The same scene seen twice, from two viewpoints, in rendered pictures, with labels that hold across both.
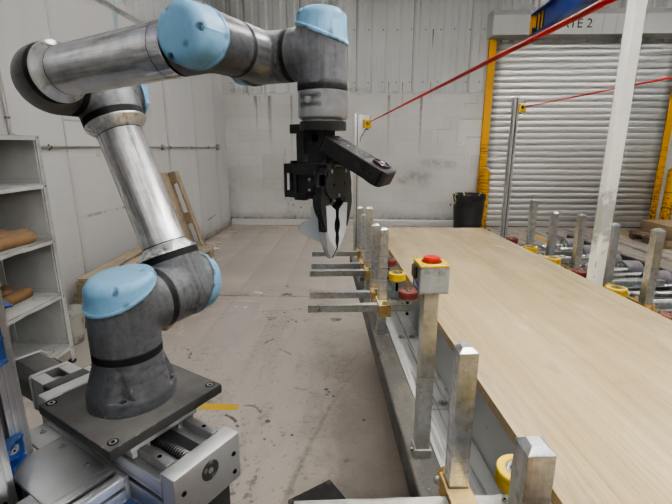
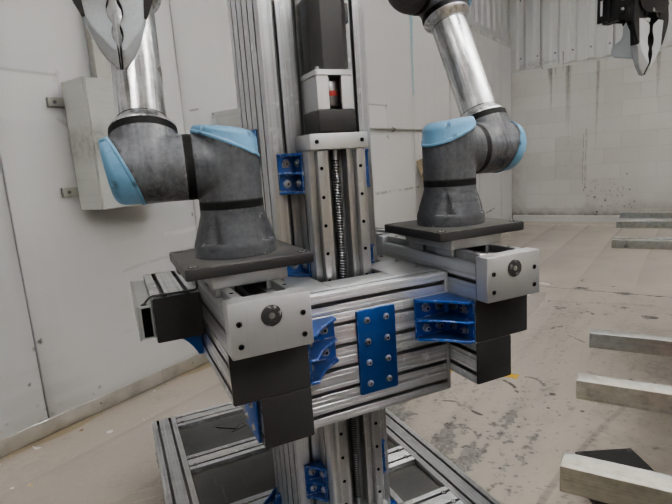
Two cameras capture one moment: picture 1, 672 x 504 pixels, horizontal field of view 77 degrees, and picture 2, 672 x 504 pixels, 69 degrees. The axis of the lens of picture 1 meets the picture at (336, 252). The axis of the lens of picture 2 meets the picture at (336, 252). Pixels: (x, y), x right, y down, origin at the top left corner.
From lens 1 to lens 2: 0.48 m
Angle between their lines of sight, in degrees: 33
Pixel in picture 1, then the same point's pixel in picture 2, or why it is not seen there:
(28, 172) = not seen: hidden behind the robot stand
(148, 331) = (468, 161)
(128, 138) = (457, 24)
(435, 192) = not seen: outside the picture
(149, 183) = (471, 58)
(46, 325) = not seen: hidden behind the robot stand
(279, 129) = (580, 104)
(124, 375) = (449, 193)
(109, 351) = (439, 173)
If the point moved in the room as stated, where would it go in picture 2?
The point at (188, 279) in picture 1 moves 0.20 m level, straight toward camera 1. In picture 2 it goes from (499, 131) to (509, 127)
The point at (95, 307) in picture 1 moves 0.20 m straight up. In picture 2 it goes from (433, 137) to (429, 38)
